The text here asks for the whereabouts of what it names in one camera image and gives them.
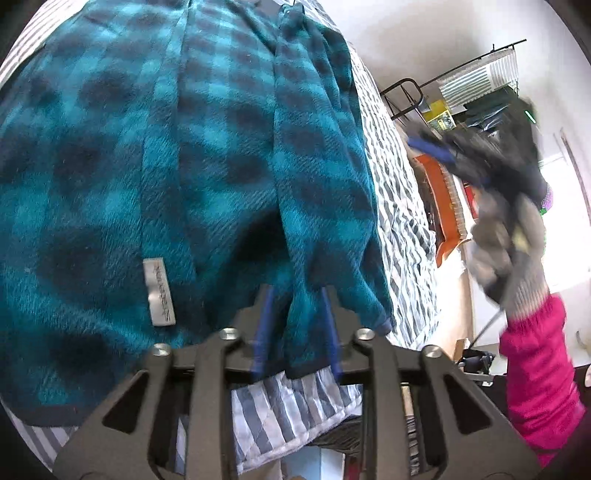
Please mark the dark green hanging coat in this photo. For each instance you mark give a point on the dark green hanging coat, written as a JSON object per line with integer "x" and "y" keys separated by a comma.
{"x": 489, "y": 107}

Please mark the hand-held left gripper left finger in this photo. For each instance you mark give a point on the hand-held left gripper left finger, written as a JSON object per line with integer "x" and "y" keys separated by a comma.
{"x": 263, "y": 323}

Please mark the person's right hand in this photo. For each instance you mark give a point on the person's right hand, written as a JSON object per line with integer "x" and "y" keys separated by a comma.
{"x": 498, "y": 244}

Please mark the green striped hanging towel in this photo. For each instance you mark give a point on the green striped hanging towel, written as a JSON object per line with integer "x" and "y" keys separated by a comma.
{"x": 466, "y": 83}

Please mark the grey striped quilt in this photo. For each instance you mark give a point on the grey striped quilt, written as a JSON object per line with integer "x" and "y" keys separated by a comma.
{"x": 401, "y": 207}

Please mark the window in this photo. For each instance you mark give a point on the window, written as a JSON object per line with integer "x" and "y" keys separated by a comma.
{"x": 568, "y": 240}

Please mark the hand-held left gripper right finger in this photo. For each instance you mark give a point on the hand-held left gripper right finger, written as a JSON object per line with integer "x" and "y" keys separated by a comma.
{"x": 331, "y": 327}

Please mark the red box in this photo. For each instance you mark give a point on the red box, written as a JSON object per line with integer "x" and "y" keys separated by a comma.
{"x": 471, "y": 198}

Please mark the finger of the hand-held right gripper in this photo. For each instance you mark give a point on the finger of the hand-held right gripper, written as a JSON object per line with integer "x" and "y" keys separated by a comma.
{"x": 431, "y": 146}
{"x": 480, "y": 181}

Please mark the black device on stand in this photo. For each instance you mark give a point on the black device on stand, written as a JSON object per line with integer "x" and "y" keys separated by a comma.
{"x": 475, "y": 361}

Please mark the black metal clothes rack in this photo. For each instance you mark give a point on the black metal clothes rack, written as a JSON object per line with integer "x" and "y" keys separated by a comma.
{"x": 402, "y": 81}

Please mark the teal plaid fleece jacket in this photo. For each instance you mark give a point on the teal plaid fleece jacket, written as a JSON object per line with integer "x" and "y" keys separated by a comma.
{"x": 115, "y": 161}

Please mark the orange rug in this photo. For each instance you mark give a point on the orange rug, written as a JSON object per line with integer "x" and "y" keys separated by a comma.
{"x": 438, "y": 194}

